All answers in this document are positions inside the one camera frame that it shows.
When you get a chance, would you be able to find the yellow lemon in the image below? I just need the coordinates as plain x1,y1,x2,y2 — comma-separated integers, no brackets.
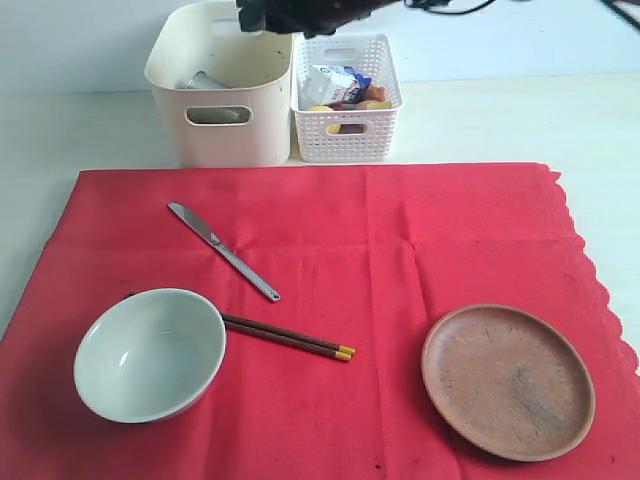
306,104,350,135

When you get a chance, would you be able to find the pale green ceramic bowl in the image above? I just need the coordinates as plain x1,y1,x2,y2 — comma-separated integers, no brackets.
73,288,227,424

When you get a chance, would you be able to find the dark wooden chopstick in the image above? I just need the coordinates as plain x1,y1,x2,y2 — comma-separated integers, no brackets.
222,313,356,357
224,321,352,362

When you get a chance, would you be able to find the stainless steel table knife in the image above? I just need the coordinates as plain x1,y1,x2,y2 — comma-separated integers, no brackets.
168,202,281,302

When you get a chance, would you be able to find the blue and white milk carton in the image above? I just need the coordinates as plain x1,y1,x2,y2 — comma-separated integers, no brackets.
301,65,371,106

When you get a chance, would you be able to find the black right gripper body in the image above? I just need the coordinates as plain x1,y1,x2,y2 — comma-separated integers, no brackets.
264,0,393,38

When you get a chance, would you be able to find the yellow cheese wedge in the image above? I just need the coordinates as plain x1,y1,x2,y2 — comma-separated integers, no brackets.
358,100,392,110

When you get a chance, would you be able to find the cream plastic storage bin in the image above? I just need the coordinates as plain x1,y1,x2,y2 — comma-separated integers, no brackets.
144,1,294,168

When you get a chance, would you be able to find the white perforated plastic basket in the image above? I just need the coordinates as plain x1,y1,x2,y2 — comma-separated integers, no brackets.
291,34,403,163

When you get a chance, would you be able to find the red tablecloth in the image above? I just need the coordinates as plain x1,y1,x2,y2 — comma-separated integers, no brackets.
1,163,639,479

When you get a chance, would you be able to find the round brown wooden plate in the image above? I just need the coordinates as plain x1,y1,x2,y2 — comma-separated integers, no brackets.
420,304,596,462

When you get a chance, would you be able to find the stainless steel cup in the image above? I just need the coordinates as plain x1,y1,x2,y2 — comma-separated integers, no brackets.
175,71,251,125

